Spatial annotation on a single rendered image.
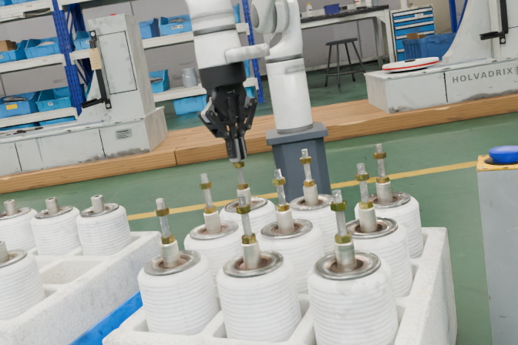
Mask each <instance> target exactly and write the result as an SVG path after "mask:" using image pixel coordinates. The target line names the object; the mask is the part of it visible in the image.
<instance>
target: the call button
mask: <svg viewBox="0 0 518 345"><path fill-rule="evenodd" d="M489 157H491V158H493V161H494V162H515V161H518V146H497V147H494V148H492V149H491V150H489Z"/></svg>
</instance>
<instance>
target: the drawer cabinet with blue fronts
mask: <svg viewBox="0 0 518 345"><path fill-rule="evenodd" d="M388 13H389V19H390V26H391V33H392V45H393V52H394V59H395V62H402V61H405V52H404V46H403V44H402V40H406V39H407V36H406V34H409V33H416V32H418V35H422V34H425V36H429V35H436V23H435V15H434V8H433V4H429V5H421V6H416V7H411V8H403V9H398V10H393V11H389V12H388ZM381 26H382V38H383V45H384V51H385V56H389V54H388V46H387V40H386V33H385V23H384V22H383V21H382V20H381Z"/></svg>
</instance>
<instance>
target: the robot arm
mask: <svg viewBox="0 0 518 345"><path fill-rule="evenodd" d="M185 2H186V4H187V7H188V9H189V12H190V20H191V25H192V29H193V36H194V47H195V54H196V58H197V66H198V70H199V74H200V82H201V86H202V88H204V89H206V91H207V97H206V103H207V105H206V107H205V109H204V110H203V111H199V112H198V113H197V116H198V117H199V119H200V120H201V121H202V123H203V124H204V125H205V126H206V127H207V128H208V129H209V130H210V132H211V133H212V134H213V135H214V137H215V138H222V139H224V140H225V143H226V148H227V156H228V158H229V160H230V161H231V162H238V161H241V160H242V159H246V158H247V148H246V146H245V145H246V144H245V141H244V135H245V132H246V131H247V130H250V129H251V126H252V122H253V119H254V114H255V110H256V107H257V98H251V97H249V96H248V95H247V91H246V89H245V88H244V84H243V82H245V81H246V80H247V76H246V71H245V66H244V60H248V59H255V58H260V57H264V59H265V63H267V64H266V69H267V77H268V82H269V88H270V93H271V101H272V106H273V112H274V121H275V126H276V131H277V133H278V134H288V133H295V132H303V131H306V130H309V129H312V128H313V127H314V126H313V120H312V114H311V104H310V99H309V94H308V84H307V79H306V73H305V68H304V58H302V57H303V52H302V49H303V42H302V35H301V20H300V12H299V7H298V1H297V0H253V1H252V4H251V24H252V26H253V28H254V30H255V31H256V32H257V33H259V34H272V33H277V32H282V39H281V40H280V41H279V43H278V44H276V46H274V47H273V48H271V49H269V46H268V45H267V44H266V43H264V44H259V45H250V46H245V47H241V42H240V39H239V37H238V34H237V30H236V29H237V28H236V23H235V18H234V10H233V7H232V4H231V1H230V0H185ZM236 116H238V117H236ZM246 118H247V120H246ZM225 119H226V120H225ZM245 120H246V123H244V121H245ZM236 123H237V126H236V125H235V124H236ZM227 126H228V127H229V130H230V131H228V130H227Z"/></svg>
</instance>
